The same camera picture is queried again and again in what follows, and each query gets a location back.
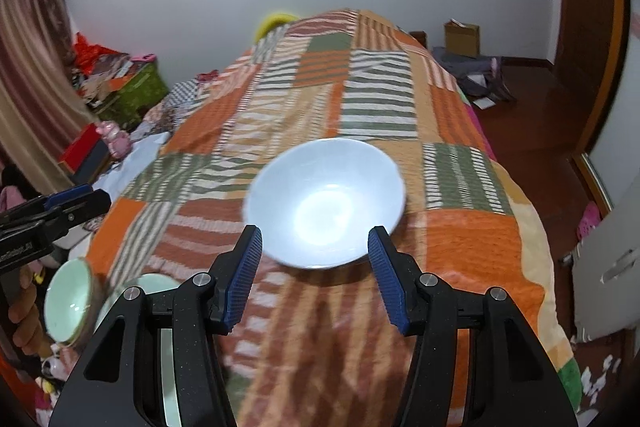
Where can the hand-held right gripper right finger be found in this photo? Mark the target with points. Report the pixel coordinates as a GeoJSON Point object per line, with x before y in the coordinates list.
{"type": "Point", "coordinates": [390, 277]}

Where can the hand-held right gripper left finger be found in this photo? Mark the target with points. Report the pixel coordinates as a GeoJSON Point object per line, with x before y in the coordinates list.
{"type": "Point", "coordinates": [245, 277]}

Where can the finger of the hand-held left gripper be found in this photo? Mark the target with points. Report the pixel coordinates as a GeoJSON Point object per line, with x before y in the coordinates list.
{"type": "Point", "coordinates": [55, 227]}
{"type": "Point", "coordinates": [65, 198]}

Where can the green bowl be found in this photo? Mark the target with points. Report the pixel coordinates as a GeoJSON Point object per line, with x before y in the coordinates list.
{"type": "Point", "coordinates": [67, 302]}

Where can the mint green plate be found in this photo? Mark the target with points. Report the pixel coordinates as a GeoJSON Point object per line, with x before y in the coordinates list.
{"type": "Point", "coordinates": [155, 282]}

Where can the white bowl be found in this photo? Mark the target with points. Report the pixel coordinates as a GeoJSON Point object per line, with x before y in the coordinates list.
{"type": "Point", "coordinates": [325, 197]}

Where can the person's left hand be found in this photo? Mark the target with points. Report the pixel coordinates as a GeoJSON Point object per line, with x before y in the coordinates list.
{"type": "Point", "coordinates": [27, 312]}

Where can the red box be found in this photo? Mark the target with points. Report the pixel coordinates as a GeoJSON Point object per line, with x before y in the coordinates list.
{"type": "Point", "coordinates": [80, 149]}

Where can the pink toy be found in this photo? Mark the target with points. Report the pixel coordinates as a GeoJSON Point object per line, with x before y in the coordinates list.
{"type": "Point", "coordinates": [115, 139]}

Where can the small plush toy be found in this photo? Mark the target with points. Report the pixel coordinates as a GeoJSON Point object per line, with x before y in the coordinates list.
{"type": "Point", "coordinates": [57, 369]}

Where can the white cloth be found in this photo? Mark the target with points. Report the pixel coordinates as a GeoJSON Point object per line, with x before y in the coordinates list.
{"type": "Point", "coordinates": [140, 157]}

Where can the striped curtain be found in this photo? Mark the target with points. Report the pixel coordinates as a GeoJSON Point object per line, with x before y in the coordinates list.
{"type": "Point", "coordinates": [30, 82]}

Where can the green box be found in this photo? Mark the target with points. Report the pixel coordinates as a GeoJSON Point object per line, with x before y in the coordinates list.
{"type": "Point", "coordinates": [135, 97]}

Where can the checkered patchwork quilt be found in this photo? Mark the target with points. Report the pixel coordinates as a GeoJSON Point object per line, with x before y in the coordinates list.
{"type": "Point", "coordinates": [185, 92]}

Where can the orange striped patchwork blanket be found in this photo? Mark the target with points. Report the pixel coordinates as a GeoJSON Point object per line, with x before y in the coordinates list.
{"type": "Point", "coordinates": [325, 82]}

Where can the pink shoe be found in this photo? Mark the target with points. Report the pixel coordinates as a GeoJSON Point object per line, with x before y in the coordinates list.
{"type": "Point", "coordinates": [587, 219]}

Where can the white board panel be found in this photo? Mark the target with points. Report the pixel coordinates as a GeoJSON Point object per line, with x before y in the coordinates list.
{"type": "Point", "coordinates": [610, 297]}

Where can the dark clothes pile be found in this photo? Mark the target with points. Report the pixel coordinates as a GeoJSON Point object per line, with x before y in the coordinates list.
{"type": "Point", "coordinates": [465, 67]}

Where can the cardboard box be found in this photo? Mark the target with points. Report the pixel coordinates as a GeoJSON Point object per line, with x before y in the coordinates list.
{"type": "Point", "coordinates": [460, 39]}

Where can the yellow hoop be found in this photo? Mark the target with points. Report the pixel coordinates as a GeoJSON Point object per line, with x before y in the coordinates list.
{"type": "Point", "coordinates": [272, 22]}

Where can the wooden door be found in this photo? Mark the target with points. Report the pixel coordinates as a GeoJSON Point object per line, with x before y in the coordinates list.
{"type": "Point", "coordinates": [590, 7]}

